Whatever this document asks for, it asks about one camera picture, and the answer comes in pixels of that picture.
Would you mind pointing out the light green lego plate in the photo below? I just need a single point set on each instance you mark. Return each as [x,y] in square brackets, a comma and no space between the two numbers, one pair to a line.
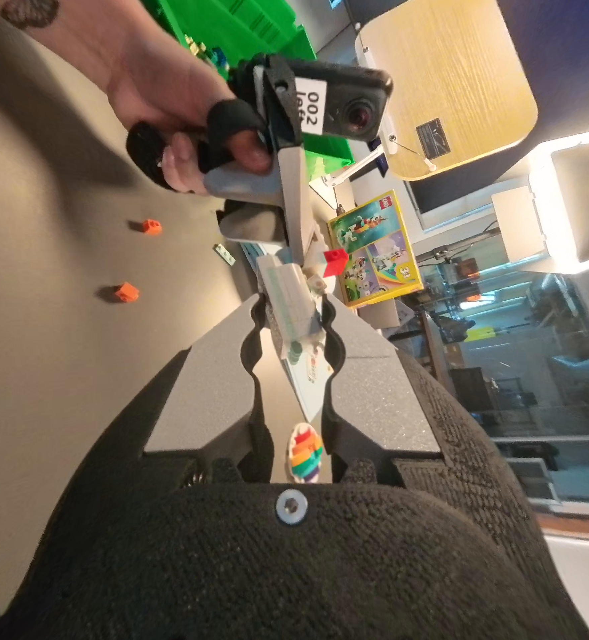
[224,254]

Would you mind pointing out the person's left forearm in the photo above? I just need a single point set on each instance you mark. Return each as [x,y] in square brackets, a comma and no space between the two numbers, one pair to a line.
[84,35]

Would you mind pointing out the dark blue partition panel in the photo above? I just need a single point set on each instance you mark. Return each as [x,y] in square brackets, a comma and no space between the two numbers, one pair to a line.
[574,50]

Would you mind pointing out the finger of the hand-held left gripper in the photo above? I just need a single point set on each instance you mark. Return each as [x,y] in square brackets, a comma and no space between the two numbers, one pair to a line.
[297,200]

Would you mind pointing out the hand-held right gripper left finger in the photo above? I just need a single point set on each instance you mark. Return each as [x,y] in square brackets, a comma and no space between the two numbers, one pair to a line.
[204,400]

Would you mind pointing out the pile of loose lego pieces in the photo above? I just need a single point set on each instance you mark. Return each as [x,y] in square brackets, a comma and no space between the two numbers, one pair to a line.
[202,50]

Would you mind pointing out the orange lego brick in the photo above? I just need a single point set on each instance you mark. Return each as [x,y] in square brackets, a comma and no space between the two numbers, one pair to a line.
[152,226]
[127,292]

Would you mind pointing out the rainbow lego disc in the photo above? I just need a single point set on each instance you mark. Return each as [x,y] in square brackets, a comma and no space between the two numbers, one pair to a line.
[304,452]

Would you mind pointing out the small light wooden table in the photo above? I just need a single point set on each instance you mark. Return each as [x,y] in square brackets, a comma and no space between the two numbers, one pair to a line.
[449,75]

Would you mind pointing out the yellow lego set box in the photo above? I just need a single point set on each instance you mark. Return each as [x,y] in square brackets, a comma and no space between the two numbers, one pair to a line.
[374,250]

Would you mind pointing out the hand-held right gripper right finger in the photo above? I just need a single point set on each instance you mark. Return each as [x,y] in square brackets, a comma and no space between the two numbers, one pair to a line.
[384,400]

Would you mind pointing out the white lego animal model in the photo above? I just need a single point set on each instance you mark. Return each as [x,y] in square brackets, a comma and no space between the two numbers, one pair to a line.
[289,295]

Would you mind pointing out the open light blue instruction booklet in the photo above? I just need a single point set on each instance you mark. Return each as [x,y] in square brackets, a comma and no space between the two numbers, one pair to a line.
[307,385]

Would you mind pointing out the person's left hand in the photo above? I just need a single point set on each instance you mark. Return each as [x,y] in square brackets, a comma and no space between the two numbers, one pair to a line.
[174,90]

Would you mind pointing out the green plastic bin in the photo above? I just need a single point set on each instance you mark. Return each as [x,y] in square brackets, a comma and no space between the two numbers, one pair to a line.
[254,25]

